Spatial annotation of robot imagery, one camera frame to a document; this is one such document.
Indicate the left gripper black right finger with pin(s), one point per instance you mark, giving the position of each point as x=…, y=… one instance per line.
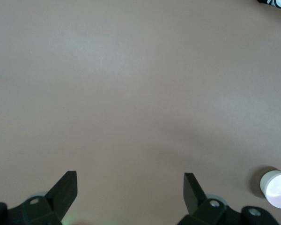
x=194, y=197

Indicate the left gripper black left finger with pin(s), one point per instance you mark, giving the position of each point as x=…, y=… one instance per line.
x=61, y=197

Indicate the pink bowl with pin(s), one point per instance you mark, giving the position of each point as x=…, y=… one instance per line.
x=279, y=192

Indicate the white cup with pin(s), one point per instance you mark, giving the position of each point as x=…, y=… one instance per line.
x=268, y=179

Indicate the brown table mat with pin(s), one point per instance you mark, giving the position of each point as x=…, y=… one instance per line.
x=131, y=82

